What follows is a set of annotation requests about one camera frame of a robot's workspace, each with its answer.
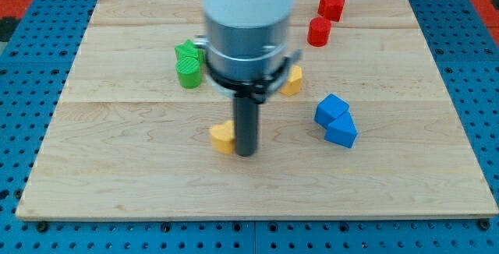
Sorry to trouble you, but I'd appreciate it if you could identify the yellow hexagon block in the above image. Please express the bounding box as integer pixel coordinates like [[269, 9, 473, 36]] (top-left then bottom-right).
[[279, 65, 303, 97]]

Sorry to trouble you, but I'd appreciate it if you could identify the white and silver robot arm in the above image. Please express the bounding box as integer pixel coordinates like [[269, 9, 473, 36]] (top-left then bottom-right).
[[194, 0, 301, 157]]

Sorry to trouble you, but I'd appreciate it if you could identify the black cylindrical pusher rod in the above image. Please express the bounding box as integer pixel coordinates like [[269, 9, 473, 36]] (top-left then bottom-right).
[[233, 96, 259, 157]]

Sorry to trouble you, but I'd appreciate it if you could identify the blue triangle block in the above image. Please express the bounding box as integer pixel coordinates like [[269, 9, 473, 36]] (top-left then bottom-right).
[[324, 111, 358, 148]]

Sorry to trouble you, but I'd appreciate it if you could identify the yellow heart block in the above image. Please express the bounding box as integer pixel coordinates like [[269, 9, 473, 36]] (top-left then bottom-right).
[[209, 120, 235, 154]]

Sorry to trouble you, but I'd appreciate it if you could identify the wooden board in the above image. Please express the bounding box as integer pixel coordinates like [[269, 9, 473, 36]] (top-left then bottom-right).
[[16, 0, 498, 221]]

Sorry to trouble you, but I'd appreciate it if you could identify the blue cube block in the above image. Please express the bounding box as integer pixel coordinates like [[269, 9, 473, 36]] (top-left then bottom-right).
[[314, 93, 349, 129]]

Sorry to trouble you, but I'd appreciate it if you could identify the red cylinder block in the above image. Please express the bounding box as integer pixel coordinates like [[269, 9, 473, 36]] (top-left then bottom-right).
[[307, 17, 332, 47]]

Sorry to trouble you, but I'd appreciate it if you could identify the red star block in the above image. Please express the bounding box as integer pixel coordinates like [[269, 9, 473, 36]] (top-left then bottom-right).
[[317, 0, 346, 22]]

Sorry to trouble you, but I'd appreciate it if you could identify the green star block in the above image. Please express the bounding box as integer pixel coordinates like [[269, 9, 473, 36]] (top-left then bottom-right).
[[175, 40, 205, 65]]

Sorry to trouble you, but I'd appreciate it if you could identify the green cylinder block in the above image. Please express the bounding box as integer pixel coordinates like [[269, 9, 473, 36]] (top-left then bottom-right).
[[175, 57, 202, 89]]

